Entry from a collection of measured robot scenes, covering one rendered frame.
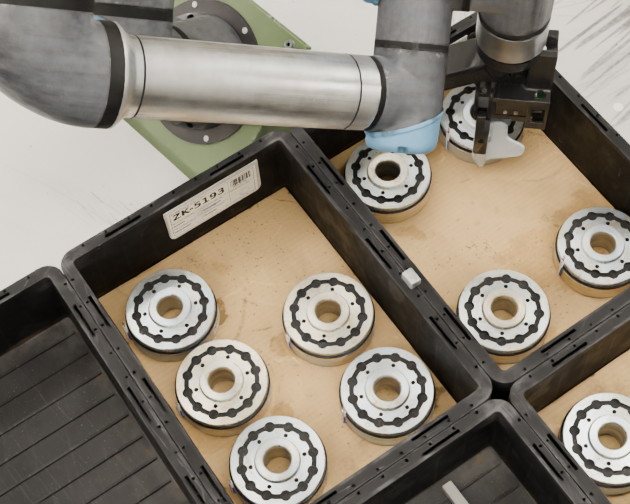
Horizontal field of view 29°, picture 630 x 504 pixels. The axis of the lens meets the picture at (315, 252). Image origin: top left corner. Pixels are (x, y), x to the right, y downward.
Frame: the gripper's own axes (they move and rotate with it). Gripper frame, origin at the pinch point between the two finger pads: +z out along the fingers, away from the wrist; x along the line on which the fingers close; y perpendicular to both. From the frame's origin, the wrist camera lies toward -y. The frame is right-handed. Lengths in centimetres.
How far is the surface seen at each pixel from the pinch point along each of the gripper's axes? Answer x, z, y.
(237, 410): -37.6, -0.9, -23.1
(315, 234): -13.7, 2.1, -17.9
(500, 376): -33.6, -8.0, 4.1
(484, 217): -9.4, 2.0, 1.7
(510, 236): -11.6, 2.0, 4.8
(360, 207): -15.3, -7.9, -12.3
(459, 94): 5.8, -0.9, -2.6
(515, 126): 1.7, -1.2, 4.4
